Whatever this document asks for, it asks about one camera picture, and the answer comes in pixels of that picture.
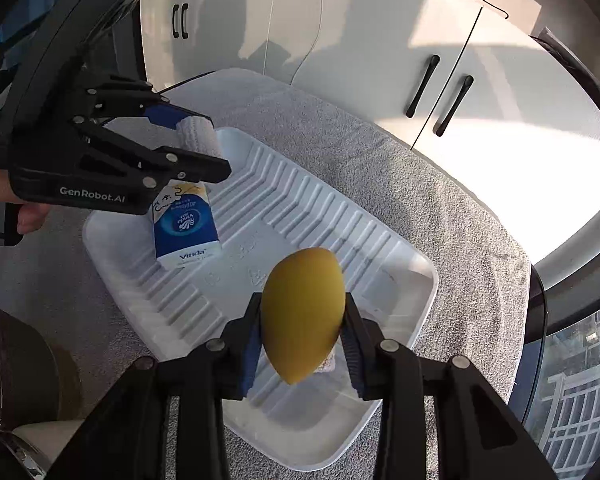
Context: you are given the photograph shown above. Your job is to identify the yellow egg-shaped sponge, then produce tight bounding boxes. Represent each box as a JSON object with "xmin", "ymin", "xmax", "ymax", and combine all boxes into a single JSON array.
[{"xmin": 260, "ymin": 246, "xmax": 347, "ymax": 386}]

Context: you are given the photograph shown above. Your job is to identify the building outside window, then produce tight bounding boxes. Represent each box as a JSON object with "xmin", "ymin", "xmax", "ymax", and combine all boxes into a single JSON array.
[{"xmin": 524, "ymin": 295, "xmax": 600, "ymax": 480}]

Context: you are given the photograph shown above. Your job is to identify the white ribbed towel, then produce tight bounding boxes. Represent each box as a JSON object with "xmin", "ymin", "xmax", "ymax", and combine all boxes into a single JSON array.
[{"xmin": 174, "ymin": 116, "xmax": 226, "ymax": 162}]

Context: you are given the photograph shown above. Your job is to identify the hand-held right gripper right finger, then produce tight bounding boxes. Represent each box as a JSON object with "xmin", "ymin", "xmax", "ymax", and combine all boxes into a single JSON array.
[{"xmin": 337, "ymin": 292, "xmax": 561, "ymax": 480}]

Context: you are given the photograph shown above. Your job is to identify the thin black cabinet handle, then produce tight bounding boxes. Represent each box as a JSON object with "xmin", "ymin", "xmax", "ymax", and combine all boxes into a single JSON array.
[{"xmin": 473, "ymin": 0, "xmax": 510, "ymax": 19}]

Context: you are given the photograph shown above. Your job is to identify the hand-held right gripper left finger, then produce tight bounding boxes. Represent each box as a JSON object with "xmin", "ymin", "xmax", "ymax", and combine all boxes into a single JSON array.
[{"xmin": 45, "ymin": 292, "xmax": 266, "ymax": 480}]

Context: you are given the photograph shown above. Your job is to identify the brown leather chair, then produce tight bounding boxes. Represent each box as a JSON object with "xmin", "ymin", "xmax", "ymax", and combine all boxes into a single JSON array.
[{"xmin": 0, "ymin": 297, "xmax": 62, "ymax": 431}]

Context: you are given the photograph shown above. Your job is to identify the white cabinet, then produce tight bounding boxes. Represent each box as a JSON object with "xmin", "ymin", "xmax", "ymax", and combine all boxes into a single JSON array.
[{"xmin": 140, "ymin": 0, "xmax": 600, "ymax": 161}]

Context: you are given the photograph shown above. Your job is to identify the blue white tissue packet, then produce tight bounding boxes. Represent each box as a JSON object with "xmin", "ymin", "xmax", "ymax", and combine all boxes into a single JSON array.
[{"xmin": 150, "ymin": 178, "xmax": 221, "ymax": 269}]

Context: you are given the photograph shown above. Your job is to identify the grey towel mat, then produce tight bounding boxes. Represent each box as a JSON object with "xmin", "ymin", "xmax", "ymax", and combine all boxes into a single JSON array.
[{"xmin": 0, "ymin": 67, "xmax": 531, "ymax": 480}]

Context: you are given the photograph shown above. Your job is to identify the white ribbed plastic tray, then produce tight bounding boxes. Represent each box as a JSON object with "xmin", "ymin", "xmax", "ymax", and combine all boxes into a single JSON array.
[{"xmin": 82, "ymin": 127, "xmax": 440, "ymax": 472}]

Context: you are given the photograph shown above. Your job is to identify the person's left hand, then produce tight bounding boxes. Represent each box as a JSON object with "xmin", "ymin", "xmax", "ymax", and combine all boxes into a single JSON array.
[{"xmin": 0, "ymin": 169, "xmax": 51, "ymax": 235}]

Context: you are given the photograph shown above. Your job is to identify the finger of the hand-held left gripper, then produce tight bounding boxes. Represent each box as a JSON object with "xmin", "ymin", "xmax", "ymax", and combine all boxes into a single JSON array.
[
  {"xmin": 85, "ymin": 76, "xmax": 213, "ymax": 130},
  {"xmin": 72, "ymin": 116, "xmax": 232, "ymax": 191}
]

